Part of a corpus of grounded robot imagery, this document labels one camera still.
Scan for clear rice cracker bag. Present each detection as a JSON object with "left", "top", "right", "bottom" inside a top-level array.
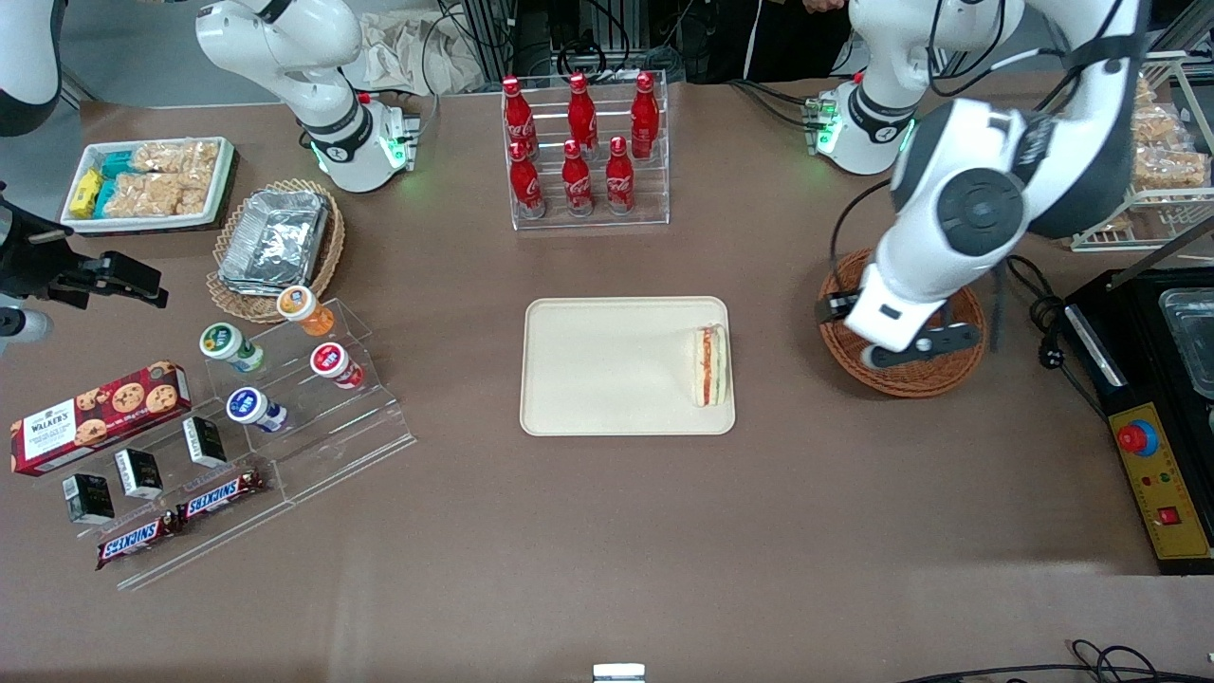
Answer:
[
  {"left": 131, "top": 140, "right": 221, "bottom": 179},
  {"left": 102, "top": 173, "right": 212, "bottom": 217}
]

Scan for white rectangular snack tray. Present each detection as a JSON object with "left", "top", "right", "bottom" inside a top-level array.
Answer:
[{"left": 60, "top": 136, "right": 238, "bottom": 236}]

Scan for black base cables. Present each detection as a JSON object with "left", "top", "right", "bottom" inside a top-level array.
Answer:
[{"left": 730, "top": 79, "right": 819, "bottom": 129}]

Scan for clear rectangular container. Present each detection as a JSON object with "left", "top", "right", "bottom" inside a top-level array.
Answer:
[{"left": 1157, "top": 287, "right": 1214, "bottom": 399}]

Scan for Snickers chocolate bar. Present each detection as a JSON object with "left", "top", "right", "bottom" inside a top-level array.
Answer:
[
  {"left": 176, "top": 469, "right": 267, "bottom": 525},
  {"left": 95, "top": 512, "right": 181, "bottom": 571}
]

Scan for black cooking appliance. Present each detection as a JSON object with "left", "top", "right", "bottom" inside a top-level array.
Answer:
[{"left": 1062, "top": 223, "right": 1214, "bottom": 409}]

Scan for clear acrylic bottle rack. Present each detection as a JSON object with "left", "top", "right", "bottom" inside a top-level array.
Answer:
[{"left": 501, "top": 71, "right": 671, "bottom": 231}]

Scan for blue lid yogurt cup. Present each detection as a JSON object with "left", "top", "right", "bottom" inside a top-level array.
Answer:
[{"left": 226, "top": 387, "right": 288, "bottom": 434}]

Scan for silver foil container stack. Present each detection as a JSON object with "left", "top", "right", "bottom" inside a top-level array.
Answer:
[{"left": 218, "top": 190, "right": 331, "bottom": 295}]

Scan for beige plastic tray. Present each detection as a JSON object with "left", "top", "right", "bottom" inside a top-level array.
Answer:
[{"left": 520, "top": 296, "right": 737, "bottom": 437}]

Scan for yellow emergency stop control box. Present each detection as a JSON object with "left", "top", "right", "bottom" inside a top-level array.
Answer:
[{"left": 1108, "top": 401, "right": 1214, "bottom": 575}]

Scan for crumpled beige cloth bag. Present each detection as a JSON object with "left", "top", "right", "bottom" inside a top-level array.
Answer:
[{"left": 341, "top": 9, "right": 485, "bottom": 96}]

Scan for red lid yogurt cup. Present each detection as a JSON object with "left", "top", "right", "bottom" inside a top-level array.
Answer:
[{"left": 310, "top": 342, "right": 365, "bottom": 390}]

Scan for green lid yogurt cup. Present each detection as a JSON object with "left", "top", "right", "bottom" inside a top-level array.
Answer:
[{"left": 199, "top": 323, "right": 267, "bottom": 374}]

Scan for triangular sandwich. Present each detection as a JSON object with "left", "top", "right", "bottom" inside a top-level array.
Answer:
[{"left": 692, "top": 323, "right": 729, "bottom": 409}]

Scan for small black box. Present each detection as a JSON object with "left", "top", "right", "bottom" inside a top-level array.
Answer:
[
  {"left": 182, "top": 415, "right": 229, "bottom": 469},
  {"left": 63, "top": 472, "right": 116, "bottom": 526},
  {"left": 114, "top": 448, "right": 164, "bottom": 501}
]

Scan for clear acrylic stepped cup stand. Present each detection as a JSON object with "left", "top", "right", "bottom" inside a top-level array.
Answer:
[{"left": 204, "top": 299, "right": 418, "bottom": 504}]

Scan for aluminium frame rack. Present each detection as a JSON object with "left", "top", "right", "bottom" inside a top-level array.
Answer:
[{"left": 462, "top": 0, "right": 750, "bottom": 82}]

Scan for clear acrylic stepped snack stand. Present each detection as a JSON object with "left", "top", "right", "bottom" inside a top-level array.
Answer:
[{"left": 52, "top": 413, "right": 295, "bottom": 591}]

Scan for person in dark clothing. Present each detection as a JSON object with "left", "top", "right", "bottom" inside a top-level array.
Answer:
[{"left": 745, "top": 0, "right": 852, "bottom": 82}]

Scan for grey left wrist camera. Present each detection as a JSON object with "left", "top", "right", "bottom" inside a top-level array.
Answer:
[{"left": 861, "top": 323, "right": 983, "bottom": 371}]

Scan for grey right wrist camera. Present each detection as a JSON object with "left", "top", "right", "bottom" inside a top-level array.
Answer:
[{"left": 0, "top": 305, "right": 53, "bottom": 344}]

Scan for red cola bottle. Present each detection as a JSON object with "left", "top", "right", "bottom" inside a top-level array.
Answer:
[
  {"left": 502, "top": 76, "right": 538, "bottom": 157},
  {"left": 605, "top": 137, "right": 635, "bottom": 214},
  {"left": 508, "top": 142, "right": 546, "bottom": 219},
  {"left": 561, "top": 139, "right": 595, "bottom": 217},
  {"left": 631, "top": 71, "right": 660, "bottom": 160},
  {"left": 567, "top": 73, "right": 598, "bottom": 157}
]

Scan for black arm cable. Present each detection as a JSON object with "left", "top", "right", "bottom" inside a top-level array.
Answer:
[{"left": 829, "top": 180, "right": 894, "bottom": 290}]

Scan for black power cable with plug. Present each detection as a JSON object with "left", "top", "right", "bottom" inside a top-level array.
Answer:
[{"left": 991, "top": 254, "right": 1113, "bottom": 420}]

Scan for red Walkers cookie box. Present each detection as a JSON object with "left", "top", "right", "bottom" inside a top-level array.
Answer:
[{"left": 9, "top": 360, "right": 193, "bottom": 477}]

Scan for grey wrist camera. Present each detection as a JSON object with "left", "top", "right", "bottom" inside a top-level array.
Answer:
[
  {"left": 0, "top": 305, "right": 53, "bottom": 344},
  {"left": 861, "top": 323, "right": 983, "bottom": 371}
]

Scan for light oval wicker basket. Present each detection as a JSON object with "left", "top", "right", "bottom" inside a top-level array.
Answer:
[{"left": 207, "top": 178, "right": 345, "bottom": 325}]

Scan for brown round wicker basket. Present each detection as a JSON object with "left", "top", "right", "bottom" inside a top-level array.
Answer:
[{"left": 818, "top": 249, "right": 987, "bottom": 397}]

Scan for black cable bundle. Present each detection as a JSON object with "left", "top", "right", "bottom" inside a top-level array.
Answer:
[{"left": 896, "top": 640, "right": 1214, "bottom": 683}]

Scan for orange lid yogurt cup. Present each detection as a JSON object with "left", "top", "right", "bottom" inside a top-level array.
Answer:
[{"left": 277, "top": 286, "right": 335, "bottom": 338}]

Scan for white wire shelf rack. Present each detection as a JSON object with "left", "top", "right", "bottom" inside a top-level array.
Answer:
[{"left": 1072, "top": 52, "right": 1214, "bottom": 252}]

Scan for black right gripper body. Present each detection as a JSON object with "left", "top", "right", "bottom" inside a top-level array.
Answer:
[{"left": 0, "top": 185, "right": 91, "bottom": 306}]

